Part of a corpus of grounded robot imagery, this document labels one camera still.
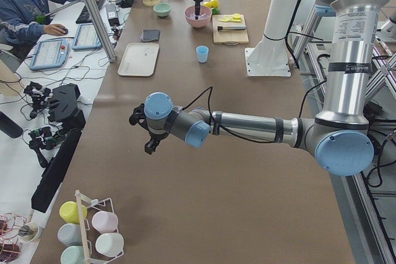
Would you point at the far teach pendant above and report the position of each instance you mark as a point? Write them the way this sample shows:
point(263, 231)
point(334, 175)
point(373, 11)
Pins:
point(86, 38)

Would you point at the cream rabbit tray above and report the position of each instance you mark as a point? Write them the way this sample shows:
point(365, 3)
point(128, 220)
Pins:
point(139, 60)

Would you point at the steel muddler black tip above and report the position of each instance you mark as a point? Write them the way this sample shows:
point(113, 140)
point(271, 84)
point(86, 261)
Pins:
point(231, 28)

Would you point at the upper lemon slice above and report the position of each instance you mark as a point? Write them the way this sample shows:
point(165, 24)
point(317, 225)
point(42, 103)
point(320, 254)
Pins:
point(236, 17)

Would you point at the black keyboard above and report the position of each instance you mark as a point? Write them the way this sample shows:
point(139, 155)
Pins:
point(84, 16)

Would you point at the pink cup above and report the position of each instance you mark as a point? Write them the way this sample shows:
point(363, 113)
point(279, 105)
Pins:
point(105, 222)

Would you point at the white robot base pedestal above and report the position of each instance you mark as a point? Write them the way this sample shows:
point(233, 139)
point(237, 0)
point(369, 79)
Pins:
point(270, 57)

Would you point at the yellow plastic knife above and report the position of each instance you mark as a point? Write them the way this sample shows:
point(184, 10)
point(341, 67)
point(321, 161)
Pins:
point(220, 20)

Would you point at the yellow cup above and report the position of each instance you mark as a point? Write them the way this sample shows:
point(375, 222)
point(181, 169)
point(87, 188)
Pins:
point(69, 212)

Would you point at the grey folded cloth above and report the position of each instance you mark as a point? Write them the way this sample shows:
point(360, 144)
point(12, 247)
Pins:
point(149, 35)

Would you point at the teach pendant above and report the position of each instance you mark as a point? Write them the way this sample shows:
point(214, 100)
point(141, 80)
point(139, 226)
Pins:
point(50, 54)
point(86, 38)

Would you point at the mint cup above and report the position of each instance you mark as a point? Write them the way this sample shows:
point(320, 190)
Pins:
point(72, 255)

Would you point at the aluminium frame post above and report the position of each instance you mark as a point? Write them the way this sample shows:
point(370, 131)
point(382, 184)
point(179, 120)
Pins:
point(100, 29)

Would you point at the light blue cup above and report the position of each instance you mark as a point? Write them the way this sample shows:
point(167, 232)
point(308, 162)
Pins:
point(202, 53)

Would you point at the pink bowl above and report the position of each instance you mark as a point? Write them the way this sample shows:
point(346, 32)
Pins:
point(202, 20)

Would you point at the white cup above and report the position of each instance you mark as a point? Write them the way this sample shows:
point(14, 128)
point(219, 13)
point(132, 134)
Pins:
point(110, 244)

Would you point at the upper whole lemon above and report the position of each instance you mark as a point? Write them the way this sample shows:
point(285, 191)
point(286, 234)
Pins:
point(214, 4)

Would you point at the lower whole lemon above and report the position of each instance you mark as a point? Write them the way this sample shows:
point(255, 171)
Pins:
point(207, 4)

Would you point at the white wire cup rack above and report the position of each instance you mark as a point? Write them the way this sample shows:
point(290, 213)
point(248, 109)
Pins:
point(87, 207)

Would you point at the near teach pendant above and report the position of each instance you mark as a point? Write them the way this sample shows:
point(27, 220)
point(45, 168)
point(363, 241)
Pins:
point(50, 54)

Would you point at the green bowl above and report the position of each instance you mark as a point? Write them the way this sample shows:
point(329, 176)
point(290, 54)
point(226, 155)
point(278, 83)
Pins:
point(162, 9)

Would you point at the bamboo cutting board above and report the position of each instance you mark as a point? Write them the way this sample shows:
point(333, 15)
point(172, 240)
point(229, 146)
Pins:
point(229, 37)

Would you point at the whole lemon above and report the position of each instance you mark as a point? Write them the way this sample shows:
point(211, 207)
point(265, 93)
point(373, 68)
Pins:
point(214, 4)
point(207, 4)

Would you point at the clear ice cubes pile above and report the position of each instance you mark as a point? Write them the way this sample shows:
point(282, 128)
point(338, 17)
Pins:
point(201, 17)

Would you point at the grey cup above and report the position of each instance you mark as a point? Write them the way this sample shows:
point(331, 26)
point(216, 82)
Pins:
point(69, 234)

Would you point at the person in blue hoodie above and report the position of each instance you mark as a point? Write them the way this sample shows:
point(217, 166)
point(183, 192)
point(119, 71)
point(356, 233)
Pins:
point(19, 19)

